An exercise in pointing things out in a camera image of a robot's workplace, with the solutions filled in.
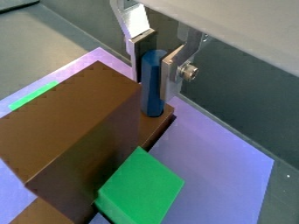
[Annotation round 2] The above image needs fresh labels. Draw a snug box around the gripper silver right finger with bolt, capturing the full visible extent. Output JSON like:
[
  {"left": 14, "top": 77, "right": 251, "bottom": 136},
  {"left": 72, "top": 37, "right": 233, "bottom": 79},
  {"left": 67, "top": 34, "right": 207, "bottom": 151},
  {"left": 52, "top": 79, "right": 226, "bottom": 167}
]
[{"left": 161, "top": 24, "right": 206, "bottom": 102}]

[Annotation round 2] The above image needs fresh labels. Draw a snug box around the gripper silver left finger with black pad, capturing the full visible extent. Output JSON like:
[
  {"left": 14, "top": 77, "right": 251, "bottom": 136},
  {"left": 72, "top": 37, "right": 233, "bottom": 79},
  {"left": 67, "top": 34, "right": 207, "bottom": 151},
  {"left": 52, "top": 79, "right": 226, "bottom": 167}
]
[{"left": 110, "top": 0, "right": 157, "bottom": 82}]

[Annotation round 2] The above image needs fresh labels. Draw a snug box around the blue stepped peg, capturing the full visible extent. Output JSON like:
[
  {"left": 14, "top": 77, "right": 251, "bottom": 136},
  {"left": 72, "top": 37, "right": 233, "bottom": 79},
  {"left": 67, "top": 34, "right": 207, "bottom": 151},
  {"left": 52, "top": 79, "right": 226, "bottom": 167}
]
[{"left": 142, "top": 50, "right": 166, "bottom": 117}]

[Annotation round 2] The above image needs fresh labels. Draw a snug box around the purple base block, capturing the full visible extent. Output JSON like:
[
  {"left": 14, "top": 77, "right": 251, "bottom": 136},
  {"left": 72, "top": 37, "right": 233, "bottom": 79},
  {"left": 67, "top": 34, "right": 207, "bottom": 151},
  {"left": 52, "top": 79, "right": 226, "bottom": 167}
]
[{"left": 0, "top": 47, "right": 274, "bottom": 224}]

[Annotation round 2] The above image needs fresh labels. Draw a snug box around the brown L-shaped block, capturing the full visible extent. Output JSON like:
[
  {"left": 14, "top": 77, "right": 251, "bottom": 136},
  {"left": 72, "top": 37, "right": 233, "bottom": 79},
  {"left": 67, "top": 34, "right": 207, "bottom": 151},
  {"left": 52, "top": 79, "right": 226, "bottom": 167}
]
[{"left": 0, "top": 62, "right": 174, "bottom": 224}]

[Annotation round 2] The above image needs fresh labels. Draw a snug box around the green U-shaped block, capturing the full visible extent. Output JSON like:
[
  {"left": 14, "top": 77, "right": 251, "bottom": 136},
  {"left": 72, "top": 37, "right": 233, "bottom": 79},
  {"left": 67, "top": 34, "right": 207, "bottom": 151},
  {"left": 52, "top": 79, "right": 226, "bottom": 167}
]
[{"left": 8, "top": 80, "right": 187, "bottom": 224}]

